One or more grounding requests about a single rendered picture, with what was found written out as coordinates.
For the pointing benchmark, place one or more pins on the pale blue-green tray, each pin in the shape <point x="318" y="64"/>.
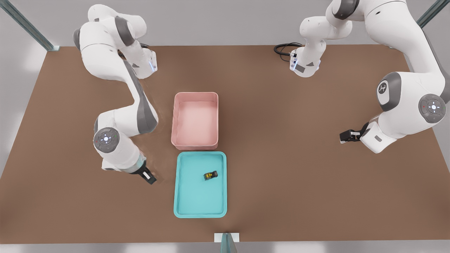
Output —
<point x="190" y="196"/>

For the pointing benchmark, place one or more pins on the small black yellow button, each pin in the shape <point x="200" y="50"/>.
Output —
<point x="210" y="175"/>

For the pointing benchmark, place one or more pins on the pink plastic box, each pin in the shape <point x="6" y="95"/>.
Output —
<point x="195" y="123"/>

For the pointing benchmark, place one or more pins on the silver frame post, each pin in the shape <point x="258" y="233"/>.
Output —
<point x="430" y="12"/>
<point x="227" y="242"/>
<point x="28" y="26"/>

